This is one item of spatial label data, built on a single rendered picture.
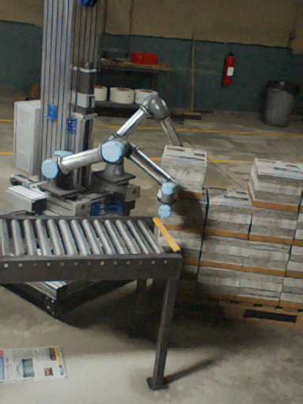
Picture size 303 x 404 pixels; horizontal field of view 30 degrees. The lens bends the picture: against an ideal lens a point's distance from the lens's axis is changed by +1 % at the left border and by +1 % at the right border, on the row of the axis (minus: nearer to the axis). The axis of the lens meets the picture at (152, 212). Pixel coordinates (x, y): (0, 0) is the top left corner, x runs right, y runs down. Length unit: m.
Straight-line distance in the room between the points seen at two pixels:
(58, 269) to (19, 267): 0.18
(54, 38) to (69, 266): 1.58
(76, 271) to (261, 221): 1.42
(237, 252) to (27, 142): 1.60
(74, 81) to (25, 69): 6.21
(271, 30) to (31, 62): 4.27
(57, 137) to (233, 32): 7.23
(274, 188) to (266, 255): 0.46
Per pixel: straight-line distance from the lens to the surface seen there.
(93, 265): 2.82
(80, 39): 3.74
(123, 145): 3.31
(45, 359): 3.45
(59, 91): 3.78
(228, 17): 10.66
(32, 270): 2.79
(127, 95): 9.57
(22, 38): 9.87
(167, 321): 3.10
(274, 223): 3.78
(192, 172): 3.61
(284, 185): 3.69
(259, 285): 3.95
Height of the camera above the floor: 2.04
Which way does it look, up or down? 21 degrees down
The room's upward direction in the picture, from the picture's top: 7 degrees clockwise
